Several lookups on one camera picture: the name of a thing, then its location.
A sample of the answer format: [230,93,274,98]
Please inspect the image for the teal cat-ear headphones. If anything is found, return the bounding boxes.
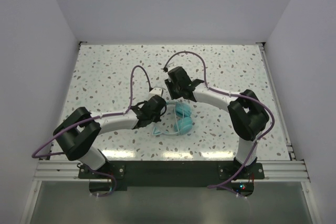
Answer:
[152,101,193,136]

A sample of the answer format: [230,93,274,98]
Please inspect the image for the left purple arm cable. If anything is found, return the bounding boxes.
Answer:
[31,65,155,197]

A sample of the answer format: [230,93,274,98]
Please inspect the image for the aluminium right frame rail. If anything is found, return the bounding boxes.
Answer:
[256,42,296,161]

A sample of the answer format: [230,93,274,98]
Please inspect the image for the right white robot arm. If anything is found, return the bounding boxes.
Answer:
[163,67,269,178]

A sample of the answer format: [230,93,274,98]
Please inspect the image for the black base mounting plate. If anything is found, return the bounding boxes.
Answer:
[77,161,265,196]

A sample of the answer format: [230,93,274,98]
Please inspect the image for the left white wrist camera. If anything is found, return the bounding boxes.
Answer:
[149,87,164,99]

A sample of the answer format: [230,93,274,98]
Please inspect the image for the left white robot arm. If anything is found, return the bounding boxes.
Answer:
[53,95,167,178]

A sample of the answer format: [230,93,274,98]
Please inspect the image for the white headphone cable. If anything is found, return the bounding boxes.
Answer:
[172,103,196,135]

